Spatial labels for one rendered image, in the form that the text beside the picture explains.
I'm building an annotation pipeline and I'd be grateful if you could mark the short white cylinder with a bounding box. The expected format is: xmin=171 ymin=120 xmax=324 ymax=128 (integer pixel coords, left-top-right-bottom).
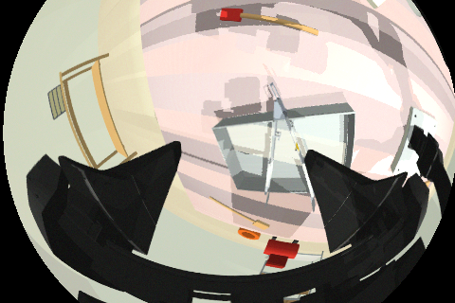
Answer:
xmin=407 ymin=0 xmax=422 ymax=16

